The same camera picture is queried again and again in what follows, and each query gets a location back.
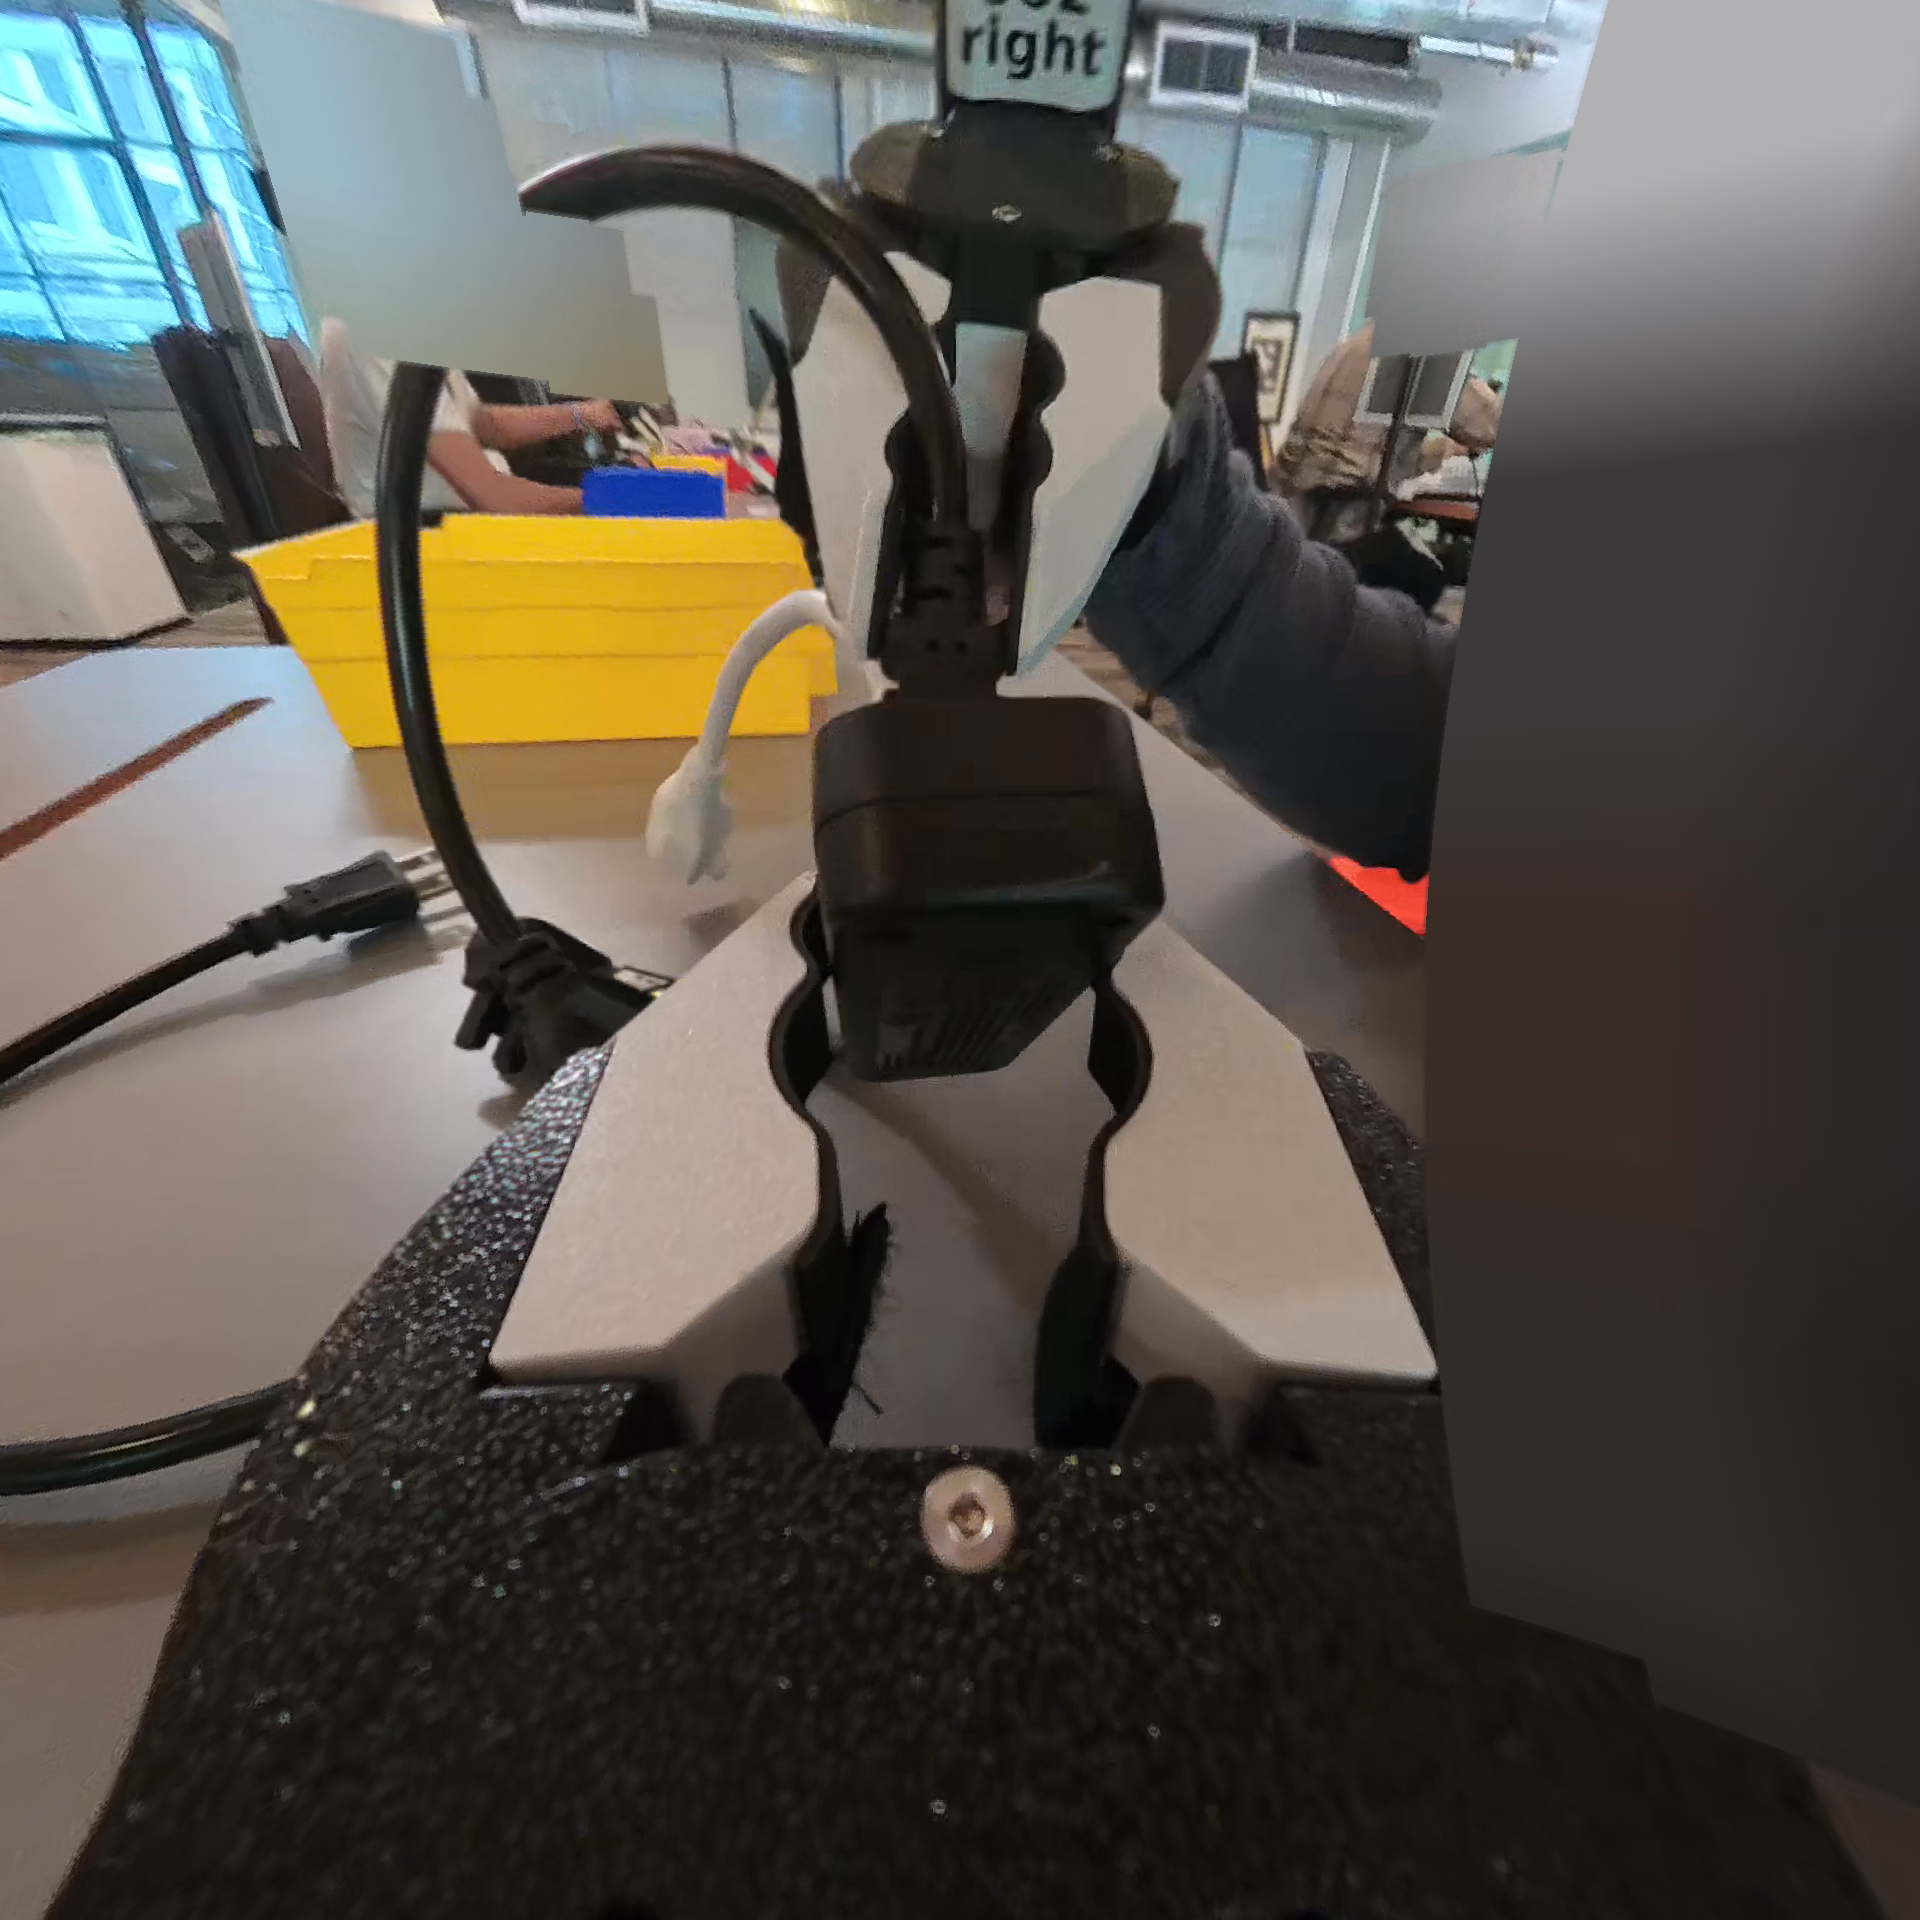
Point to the dark chair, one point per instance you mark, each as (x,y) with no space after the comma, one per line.
(240,451)

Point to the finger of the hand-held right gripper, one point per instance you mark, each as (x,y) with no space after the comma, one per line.
(1111,421)
(848,451)

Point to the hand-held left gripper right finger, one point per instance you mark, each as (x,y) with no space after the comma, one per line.
(1274,1201)

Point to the person's right forearm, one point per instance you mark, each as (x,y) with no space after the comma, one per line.
(1274,644)

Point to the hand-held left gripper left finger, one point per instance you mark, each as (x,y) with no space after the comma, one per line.
(660,1171)

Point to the silver ventilation duct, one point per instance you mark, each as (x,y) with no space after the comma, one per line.
(1335,91)

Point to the blue plastic bin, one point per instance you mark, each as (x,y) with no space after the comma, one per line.
(652,493)

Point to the large window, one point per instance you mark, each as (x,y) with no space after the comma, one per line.
(91,151)

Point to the yellow plastic bin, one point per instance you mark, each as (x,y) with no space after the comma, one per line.
(524,631)

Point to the bright orange object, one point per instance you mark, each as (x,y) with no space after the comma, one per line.
(1380,892)

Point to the black power adapter block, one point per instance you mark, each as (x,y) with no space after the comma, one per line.
(991,840)

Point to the white cabinet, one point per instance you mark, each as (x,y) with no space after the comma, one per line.
(74,541)

